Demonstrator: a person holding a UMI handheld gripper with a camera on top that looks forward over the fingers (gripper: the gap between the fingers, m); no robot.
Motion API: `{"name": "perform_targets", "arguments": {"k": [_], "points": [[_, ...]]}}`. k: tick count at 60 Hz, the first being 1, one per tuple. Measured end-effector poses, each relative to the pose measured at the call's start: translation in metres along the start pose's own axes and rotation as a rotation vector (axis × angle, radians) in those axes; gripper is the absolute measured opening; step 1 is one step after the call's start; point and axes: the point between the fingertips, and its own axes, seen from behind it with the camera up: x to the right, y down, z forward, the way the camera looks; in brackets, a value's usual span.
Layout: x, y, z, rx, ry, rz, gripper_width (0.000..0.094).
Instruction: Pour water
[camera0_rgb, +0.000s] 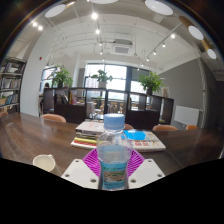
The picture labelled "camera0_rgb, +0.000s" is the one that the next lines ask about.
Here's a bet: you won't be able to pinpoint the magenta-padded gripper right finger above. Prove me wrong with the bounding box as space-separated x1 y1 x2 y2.
127 148 166 190

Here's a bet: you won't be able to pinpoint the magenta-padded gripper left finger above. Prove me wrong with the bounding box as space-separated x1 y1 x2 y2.
60 148 102 190

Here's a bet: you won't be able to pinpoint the clear blue-capped water bottle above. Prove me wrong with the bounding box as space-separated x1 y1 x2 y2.
96 113 134 191

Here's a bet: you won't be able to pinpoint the stack of books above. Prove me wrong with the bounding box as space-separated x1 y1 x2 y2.
70 120 106 150

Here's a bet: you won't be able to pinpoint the low dark shelf unit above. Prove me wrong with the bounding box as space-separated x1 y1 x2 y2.
41 86 175 130

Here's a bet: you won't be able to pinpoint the orange chairs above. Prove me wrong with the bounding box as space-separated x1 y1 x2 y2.
0 109 199 132

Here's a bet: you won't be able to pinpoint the green potted plant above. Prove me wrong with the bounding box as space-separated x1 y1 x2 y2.
91 69 114 89
138 70 164 95
49 64 74 89

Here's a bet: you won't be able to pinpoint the tall dark bookshelf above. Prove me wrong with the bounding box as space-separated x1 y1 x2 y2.
0 56 28 114

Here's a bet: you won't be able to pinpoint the white ceiling air conditioner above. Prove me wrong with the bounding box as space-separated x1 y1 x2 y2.
111 38 134 56

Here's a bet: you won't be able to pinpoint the small ceiling spotlights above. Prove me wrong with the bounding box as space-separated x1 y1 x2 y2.
31 11 178 64

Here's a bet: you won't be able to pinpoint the round pendant ceiling lights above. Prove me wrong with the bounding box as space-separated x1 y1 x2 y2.
44 0 218 60

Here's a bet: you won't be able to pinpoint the white wall panel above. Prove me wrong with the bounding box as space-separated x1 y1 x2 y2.
174 105 201 127

